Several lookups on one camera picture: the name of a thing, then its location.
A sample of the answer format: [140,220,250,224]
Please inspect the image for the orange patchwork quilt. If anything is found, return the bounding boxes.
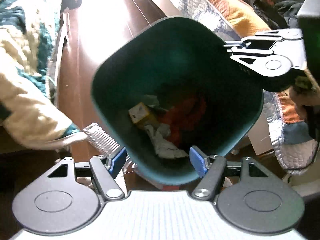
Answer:
[130,0,320,178]

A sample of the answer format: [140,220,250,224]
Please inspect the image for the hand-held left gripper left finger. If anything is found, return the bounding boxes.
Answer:
[37,147,127,202]

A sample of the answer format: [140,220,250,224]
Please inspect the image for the person's right hand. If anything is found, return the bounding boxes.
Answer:
[289,85,313,123]

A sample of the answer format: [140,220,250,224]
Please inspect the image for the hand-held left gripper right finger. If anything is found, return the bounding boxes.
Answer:
[189,146,276,202]

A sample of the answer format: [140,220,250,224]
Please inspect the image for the metal bed frame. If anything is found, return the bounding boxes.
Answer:
[47,12,88,147]

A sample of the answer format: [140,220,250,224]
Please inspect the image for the red plastic bag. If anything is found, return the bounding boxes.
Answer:
[159,97,207,146]

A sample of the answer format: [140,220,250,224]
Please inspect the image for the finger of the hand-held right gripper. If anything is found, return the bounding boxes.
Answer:
[223,28,304,53]
[229,47,294,78]

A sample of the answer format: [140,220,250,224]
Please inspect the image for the dark green trash bin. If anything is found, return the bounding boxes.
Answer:
[91,16,264,186]

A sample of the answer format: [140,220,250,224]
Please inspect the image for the yellow carton box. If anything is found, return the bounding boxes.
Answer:
[128,102,157,126]

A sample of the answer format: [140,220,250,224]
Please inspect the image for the white tissue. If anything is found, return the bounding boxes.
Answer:
[143,123,189,160]

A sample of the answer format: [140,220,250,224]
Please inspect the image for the black puffer jacket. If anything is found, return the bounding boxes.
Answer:
[252,0,320,30]

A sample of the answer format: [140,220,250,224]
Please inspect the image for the teal patchwork quilt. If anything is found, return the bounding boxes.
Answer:
[0,0,83,153]

